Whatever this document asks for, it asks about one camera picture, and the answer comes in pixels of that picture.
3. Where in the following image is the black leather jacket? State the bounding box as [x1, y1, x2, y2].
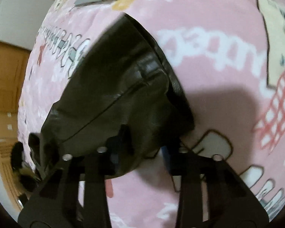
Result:
[29, 14, 194, 178]

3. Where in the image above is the black fur-trimmed garment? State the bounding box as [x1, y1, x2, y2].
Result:
[10, 142, 40, 193]

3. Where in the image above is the wooden bed headboard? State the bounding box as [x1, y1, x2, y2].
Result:
[0, 139, 22, 211]

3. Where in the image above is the wooden wardrobe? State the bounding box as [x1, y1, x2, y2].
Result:
[0, 42, 30, 113]

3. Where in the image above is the pink printed bed blanket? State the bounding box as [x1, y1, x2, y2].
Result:
[18, 0, 285, 227]

